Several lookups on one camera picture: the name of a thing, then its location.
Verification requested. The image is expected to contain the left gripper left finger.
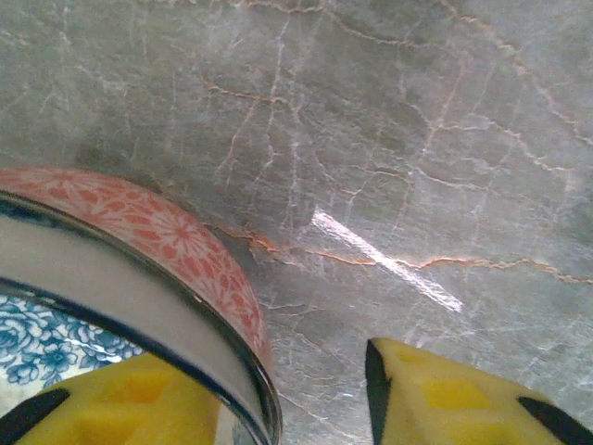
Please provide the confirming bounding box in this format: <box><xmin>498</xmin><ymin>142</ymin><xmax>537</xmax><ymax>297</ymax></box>
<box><xmin>0</xmin><ymin>354</ymin><xmax>223</xmax><ymax>445</ymax></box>

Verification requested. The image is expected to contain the blue floral bowl pink exterior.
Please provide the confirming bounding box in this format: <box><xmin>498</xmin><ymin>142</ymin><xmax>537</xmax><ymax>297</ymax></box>
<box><xmin>0</xmin><ymin>166</ymin><xmax>284</xmax><ymax>445</ymax></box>

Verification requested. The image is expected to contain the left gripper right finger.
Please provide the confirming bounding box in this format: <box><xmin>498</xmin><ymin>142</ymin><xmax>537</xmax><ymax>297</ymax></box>
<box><xmin>365</xmin><ymin>337</ymin><xmax>593</xmax><ymax>445</ymax></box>

